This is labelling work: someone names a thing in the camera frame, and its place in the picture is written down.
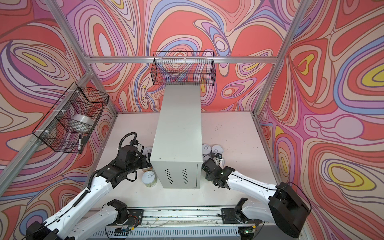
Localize green label can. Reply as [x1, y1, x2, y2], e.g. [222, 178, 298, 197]
[142, 171, 157, 188]

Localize yellow label can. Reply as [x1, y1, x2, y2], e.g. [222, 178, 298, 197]
[215, 158, 225, 168]

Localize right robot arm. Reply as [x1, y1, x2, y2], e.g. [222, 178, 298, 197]
[202, 159, 312, 238]

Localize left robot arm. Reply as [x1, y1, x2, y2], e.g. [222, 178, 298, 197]
[25, 146, 151, 240]

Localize grey metal cabinet counter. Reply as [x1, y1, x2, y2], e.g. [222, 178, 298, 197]
[150, 85, 203, 189]

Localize can far near cabinet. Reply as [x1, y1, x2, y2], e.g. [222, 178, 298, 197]
[143, 146, 153, 156]

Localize can right outer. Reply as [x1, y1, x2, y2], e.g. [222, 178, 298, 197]
[212, 145, 224, 155]

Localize red label can far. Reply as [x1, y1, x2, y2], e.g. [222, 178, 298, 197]
[202, 144, 212, 156]

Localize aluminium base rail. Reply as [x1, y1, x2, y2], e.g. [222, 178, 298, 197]
[74, 205, 307, 240]

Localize black wire basket left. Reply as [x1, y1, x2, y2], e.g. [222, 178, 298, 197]
[32, 83, 109, 154]

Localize black wire basket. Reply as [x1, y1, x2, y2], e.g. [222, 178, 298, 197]
[151, 51, 216, 86]
[32, 83, 109, 154]

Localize black wire basket back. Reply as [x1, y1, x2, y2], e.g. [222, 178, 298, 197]
[151, 51, 216, 86]

